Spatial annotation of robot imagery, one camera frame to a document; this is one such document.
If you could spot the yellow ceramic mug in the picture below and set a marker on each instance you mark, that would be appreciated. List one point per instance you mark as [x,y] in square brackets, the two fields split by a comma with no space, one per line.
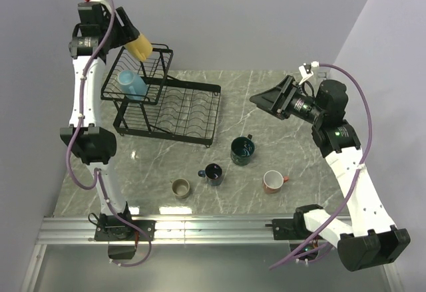
[140,48]

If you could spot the light blue ceramic mug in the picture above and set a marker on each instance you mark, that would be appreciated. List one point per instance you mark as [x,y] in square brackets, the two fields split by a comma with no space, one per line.
[132,85]

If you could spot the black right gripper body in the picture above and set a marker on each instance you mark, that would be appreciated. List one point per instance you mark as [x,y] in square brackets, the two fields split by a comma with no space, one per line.
[293,95]

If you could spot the aluminium table edge rail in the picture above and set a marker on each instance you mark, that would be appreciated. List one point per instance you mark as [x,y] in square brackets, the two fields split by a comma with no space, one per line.
[322,75]

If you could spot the olive brown small cup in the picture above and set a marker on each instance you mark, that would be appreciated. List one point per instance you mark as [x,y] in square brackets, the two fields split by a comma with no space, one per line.
[181,188]

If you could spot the dark blue glossy mug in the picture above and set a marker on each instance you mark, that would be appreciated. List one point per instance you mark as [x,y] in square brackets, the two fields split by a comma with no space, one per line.
[213,174]

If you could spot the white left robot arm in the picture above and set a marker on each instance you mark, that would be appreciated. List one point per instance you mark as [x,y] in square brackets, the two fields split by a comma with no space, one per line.
[90,147]

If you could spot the red orange mug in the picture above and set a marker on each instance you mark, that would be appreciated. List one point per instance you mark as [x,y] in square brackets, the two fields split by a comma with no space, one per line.
[273,181]

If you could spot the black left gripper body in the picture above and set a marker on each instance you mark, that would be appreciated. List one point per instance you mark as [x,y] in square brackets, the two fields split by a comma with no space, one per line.
[112,25]

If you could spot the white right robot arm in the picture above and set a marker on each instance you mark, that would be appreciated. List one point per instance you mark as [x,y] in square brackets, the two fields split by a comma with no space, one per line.
[372,238]

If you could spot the black wire dish rack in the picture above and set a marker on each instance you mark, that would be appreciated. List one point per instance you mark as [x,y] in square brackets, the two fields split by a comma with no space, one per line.
[171,109]

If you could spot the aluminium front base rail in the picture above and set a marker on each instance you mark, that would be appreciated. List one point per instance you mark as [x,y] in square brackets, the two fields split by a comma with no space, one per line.
[169,230]

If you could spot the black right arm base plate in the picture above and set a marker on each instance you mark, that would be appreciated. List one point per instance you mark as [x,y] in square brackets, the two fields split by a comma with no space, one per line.
[288,229]

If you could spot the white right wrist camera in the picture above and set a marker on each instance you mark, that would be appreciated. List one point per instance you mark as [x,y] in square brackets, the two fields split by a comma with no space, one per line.
[307,70]

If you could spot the dark green patterned mug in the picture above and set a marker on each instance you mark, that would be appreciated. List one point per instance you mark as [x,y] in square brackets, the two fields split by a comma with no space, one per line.
[242,149]

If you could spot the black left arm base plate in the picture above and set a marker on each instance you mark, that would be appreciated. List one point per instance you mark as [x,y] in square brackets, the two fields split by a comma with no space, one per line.
[115,230]

